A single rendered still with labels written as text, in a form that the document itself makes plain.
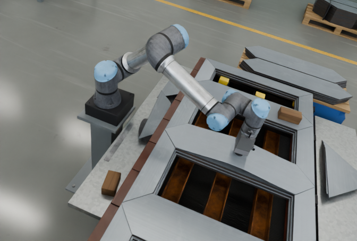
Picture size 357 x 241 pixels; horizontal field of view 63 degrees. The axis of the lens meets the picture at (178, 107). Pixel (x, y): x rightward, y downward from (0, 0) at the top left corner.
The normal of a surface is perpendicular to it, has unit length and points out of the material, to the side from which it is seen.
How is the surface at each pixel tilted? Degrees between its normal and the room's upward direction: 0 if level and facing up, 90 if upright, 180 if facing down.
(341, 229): 0
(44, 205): 0
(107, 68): 12
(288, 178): 5
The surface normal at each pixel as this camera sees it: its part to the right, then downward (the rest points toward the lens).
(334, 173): 0.17, -0.74
